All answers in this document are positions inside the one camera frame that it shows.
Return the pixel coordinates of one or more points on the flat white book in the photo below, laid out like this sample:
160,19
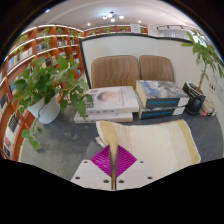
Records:
103,117

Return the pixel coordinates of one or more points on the pothos plant in white pot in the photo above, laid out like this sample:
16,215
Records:
46,83

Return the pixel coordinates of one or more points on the orange wooden book shelf unit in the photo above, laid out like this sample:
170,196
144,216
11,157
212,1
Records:
20,56

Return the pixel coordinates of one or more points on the tan leather chair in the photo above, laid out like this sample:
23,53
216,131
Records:
156,68
115,71

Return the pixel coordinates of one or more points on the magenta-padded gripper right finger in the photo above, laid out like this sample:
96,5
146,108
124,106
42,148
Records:
136,173

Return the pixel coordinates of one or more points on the small tree in black pot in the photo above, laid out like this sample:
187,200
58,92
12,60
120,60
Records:
195,100

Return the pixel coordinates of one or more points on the beige cardboard box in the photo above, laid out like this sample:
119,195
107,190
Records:
208,109

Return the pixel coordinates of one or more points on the black track light rail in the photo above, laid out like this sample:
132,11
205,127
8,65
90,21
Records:
170,26

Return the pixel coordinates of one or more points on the cream towel with yellow stripes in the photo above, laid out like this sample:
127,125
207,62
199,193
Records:
156,143

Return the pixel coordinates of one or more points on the white curtains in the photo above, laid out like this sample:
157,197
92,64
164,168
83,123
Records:
173,32

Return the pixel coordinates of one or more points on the white partition with dark frame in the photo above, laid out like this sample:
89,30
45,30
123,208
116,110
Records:
116,45

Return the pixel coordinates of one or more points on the thick book with grey photo cover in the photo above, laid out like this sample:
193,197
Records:
160,93

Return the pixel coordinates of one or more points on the dark book with blue spine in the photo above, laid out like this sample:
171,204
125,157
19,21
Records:
160,112

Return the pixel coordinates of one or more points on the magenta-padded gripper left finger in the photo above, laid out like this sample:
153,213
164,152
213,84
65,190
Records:
90,173

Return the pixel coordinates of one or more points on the white book with face cover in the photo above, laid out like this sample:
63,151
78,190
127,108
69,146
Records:
113,98

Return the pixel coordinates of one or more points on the ceiling lights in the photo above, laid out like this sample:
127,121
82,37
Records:
112,16

